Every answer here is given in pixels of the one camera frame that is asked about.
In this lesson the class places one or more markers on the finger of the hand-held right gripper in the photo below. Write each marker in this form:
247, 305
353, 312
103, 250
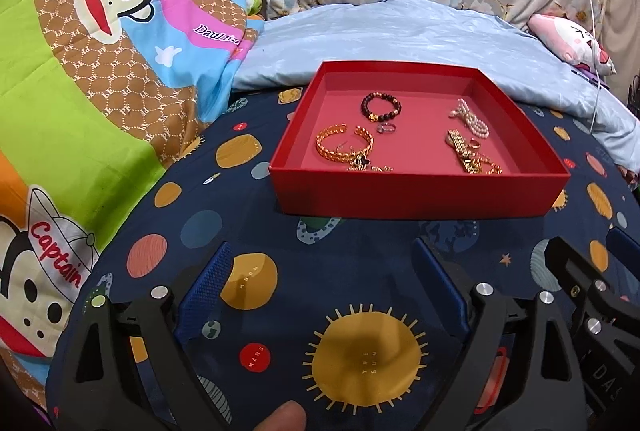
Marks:
625, 246
565, 261

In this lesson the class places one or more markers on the pink cat pillow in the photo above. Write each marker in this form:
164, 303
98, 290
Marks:
565, 38

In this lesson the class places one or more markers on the person's left hand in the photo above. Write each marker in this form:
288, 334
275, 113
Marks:
282, 418

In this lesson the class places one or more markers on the light blue pillow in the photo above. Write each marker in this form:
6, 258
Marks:
400, 31

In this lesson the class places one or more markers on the navy planet print cloth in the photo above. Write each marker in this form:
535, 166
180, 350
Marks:
280, 256

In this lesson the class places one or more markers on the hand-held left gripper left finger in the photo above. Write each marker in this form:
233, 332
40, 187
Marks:
207, 291

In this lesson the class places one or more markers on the monkey printed blanket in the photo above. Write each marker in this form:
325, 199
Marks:
90, 86

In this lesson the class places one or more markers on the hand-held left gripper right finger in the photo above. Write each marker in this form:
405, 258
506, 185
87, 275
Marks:
440, 286

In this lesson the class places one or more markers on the red cardboard box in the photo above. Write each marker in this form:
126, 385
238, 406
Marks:
420, 191

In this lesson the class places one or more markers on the beige curtain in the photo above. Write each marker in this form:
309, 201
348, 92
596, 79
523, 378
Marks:
625, 11

